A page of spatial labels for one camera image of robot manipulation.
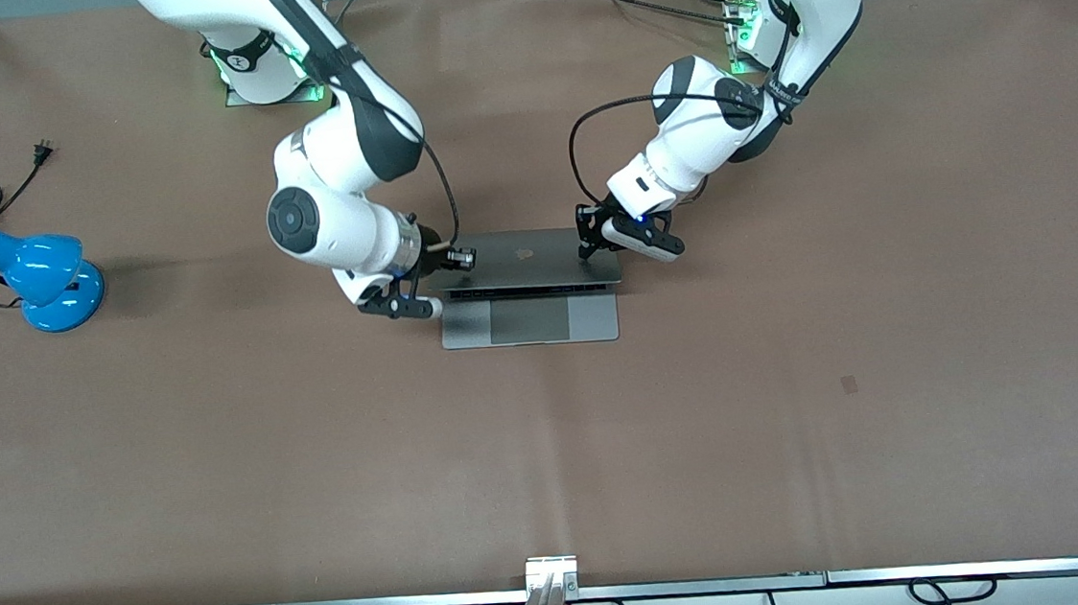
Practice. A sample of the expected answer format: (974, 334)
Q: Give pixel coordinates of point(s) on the brown table mat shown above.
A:
(551, 455)

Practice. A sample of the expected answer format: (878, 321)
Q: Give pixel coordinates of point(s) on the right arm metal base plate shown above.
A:
(239, 97)

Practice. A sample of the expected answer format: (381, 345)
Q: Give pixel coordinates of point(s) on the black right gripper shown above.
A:
(432, 250)

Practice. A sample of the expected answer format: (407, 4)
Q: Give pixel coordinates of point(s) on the grey laptop computer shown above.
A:
(536, 264)

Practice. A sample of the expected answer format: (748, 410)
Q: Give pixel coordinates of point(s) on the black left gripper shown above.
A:
(591, 222)

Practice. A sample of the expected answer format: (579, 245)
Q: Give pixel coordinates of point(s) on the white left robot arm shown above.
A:
(708, 126)

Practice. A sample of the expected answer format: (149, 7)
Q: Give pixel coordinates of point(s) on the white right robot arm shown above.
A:
(336, 165)

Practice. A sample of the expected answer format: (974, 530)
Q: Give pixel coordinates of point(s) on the aluminium camera mount post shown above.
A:
(548, 600)

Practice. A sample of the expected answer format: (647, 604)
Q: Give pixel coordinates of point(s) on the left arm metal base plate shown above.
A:
(738, 64)

